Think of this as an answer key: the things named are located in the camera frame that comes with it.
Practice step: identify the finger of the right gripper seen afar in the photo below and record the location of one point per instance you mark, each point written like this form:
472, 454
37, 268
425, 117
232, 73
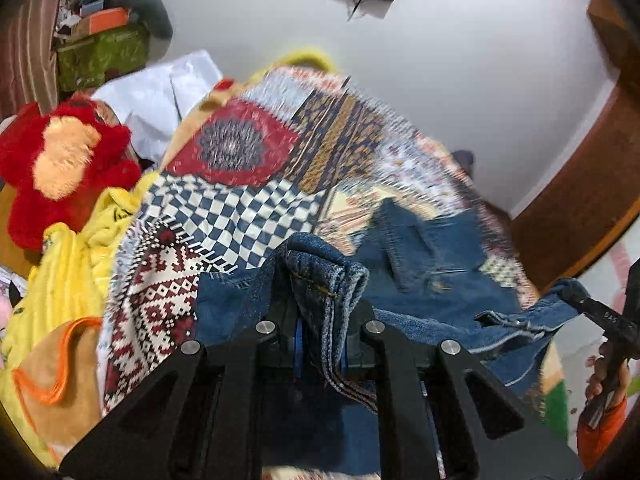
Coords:
598, 313

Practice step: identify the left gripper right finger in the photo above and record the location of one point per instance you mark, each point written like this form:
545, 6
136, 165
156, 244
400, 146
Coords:
443, 415

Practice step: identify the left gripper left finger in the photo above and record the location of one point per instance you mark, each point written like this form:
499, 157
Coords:
198, 415

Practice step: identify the blue denim jacket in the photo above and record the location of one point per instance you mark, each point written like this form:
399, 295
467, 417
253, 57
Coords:
417, 276

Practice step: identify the orange right sleeve forearm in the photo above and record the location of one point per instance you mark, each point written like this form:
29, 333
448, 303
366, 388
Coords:
593, 442

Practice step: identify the wooden door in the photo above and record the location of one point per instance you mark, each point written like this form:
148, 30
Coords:
593, 198

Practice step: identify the tan orange-trimmed blanket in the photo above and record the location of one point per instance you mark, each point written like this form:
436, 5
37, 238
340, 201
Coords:
57, 387

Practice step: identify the yellow garment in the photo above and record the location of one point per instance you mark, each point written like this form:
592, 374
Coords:
70, 282

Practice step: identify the purple backpack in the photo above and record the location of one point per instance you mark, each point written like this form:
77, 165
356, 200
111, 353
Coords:
466, 160

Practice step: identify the patchwork patterned bedspread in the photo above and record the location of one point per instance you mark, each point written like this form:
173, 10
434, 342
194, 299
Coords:
300, 151

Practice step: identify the red plush toy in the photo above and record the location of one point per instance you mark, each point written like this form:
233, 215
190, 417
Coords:
59, 164

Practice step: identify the white plastic bag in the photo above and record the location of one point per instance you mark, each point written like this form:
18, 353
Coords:
152, 102

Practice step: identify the green storage box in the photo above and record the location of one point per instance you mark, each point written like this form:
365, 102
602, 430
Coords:
96, 59

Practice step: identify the yellow pillow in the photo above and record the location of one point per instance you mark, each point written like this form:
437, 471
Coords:
306, 57

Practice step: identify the striped red curtain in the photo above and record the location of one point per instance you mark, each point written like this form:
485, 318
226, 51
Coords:
28, 58

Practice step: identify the orange box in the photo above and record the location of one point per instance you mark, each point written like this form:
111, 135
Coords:
100, 22

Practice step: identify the grey plush cushion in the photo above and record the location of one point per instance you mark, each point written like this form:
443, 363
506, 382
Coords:
152, 13

